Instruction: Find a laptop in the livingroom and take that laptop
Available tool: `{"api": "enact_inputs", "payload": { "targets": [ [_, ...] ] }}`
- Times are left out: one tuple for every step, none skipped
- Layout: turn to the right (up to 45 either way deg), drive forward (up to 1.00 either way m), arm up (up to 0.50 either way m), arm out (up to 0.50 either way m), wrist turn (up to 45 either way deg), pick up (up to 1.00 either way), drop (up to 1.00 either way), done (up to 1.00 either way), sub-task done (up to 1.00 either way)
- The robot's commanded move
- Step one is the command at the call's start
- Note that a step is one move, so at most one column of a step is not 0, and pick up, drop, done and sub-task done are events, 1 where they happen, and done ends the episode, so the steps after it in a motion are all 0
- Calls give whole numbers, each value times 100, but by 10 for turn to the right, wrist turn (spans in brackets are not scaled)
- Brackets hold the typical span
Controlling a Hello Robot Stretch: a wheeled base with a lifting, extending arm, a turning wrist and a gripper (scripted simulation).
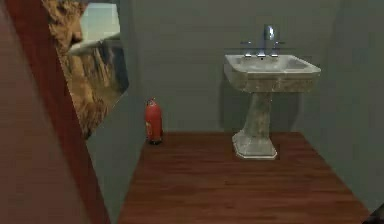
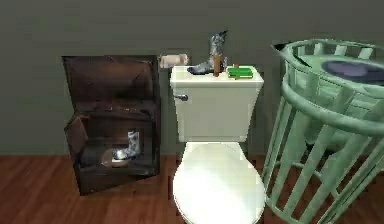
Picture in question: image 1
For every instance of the red fire extinguisher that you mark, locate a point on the red fire extinguisher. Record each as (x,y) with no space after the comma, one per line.
(153,121)

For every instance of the chrome sink faucet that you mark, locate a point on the chrome sink faucet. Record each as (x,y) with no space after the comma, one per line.
(266,41)

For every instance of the red room door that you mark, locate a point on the red room door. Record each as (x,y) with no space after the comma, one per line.
(36,133)

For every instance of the grey stone pedestal sink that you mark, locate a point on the grey stone pedestal sink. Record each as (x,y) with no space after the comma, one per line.
(263,76)

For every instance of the brown landscape wall picture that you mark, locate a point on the brown landscape wall picture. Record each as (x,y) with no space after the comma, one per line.
(95,80)

